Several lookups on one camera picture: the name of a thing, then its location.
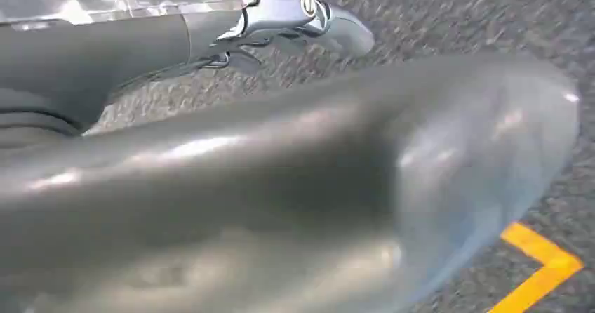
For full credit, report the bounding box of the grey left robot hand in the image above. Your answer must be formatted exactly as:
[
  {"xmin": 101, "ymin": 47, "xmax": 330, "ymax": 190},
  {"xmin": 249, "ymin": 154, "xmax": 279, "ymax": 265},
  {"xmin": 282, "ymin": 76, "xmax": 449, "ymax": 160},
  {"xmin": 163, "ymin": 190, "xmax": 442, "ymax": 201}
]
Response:
[{"xmin": 0, "ymin": 0, "xmax": 581, "ymax": 313}]

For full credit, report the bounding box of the ribbed grey left arm sleeve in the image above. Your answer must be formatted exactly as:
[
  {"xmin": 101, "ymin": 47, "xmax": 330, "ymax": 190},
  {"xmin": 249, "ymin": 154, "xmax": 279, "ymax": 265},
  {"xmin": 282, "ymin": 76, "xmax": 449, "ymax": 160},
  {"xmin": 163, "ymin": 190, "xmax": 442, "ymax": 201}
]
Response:
[{"xmin": 0, "ymin": 86, "xmax": 86, "ymax": 152}]

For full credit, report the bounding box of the yellow floor tape mark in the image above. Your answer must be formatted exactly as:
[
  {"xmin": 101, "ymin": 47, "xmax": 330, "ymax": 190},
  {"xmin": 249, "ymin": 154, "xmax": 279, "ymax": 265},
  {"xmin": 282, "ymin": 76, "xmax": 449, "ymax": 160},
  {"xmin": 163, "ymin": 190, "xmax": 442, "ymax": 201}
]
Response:
[{"xmin": 488, "ymin": 221, "xmax": 584, "ymax": 313}]

